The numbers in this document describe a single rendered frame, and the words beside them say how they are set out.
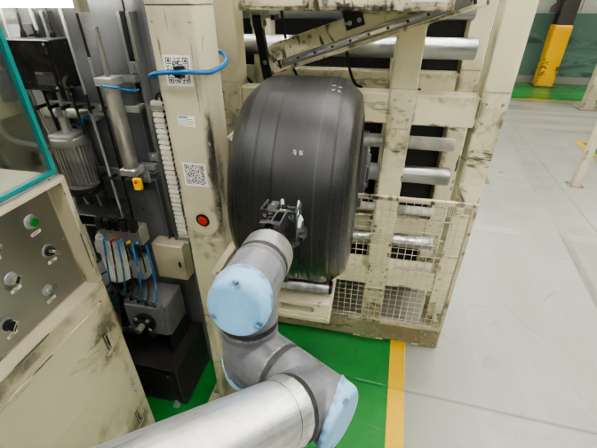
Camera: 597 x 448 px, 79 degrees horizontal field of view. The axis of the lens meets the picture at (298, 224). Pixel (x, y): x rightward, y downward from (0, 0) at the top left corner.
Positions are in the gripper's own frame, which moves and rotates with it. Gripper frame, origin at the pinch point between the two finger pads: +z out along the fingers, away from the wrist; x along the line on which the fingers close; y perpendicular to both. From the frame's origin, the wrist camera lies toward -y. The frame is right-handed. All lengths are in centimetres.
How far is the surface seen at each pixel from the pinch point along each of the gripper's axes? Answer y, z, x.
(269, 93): 24.6, 16.7, 10.1
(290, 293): -36.0, 19.4, 4.5
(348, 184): 6.7, 6.3, -11.6
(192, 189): -5.0, 22.7, 36.8
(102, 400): -74, -4, 64
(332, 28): 41, 57, 0
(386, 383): -118, 66, -36
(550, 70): 11, 867, -376
